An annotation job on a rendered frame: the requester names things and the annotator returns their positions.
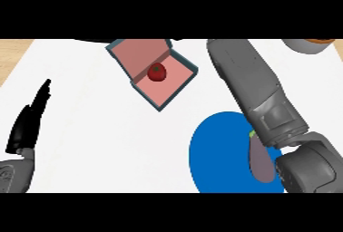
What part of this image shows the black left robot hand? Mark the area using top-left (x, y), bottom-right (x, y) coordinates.
top-left (5, 78), bottom-right (52, 155)

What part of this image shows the pink cardboard box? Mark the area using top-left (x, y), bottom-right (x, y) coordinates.
top-left (106, 38), bottom-right (200, 112)

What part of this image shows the red tomato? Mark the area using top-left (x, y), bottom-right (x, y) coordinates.
top-left (147, 62), bottom-right (169, 82)

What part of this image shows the blue plate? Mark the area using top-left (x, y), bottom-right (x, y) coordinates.
top-left (188, 111), bottom-right (287, 194)

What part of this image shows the black object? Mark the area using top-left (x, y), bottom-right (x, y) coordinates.
top-left (75, 38), bottom-right (114, 44)

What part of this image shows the purple eggplant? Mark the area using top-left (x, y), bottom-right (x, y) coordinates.
top-left (248, 130), bottom-right (276, 184)

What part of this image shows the grey bowl with orange content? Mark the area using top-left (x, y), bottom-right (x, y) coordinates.
top-left (280, 38), bottom-right (336, 55)

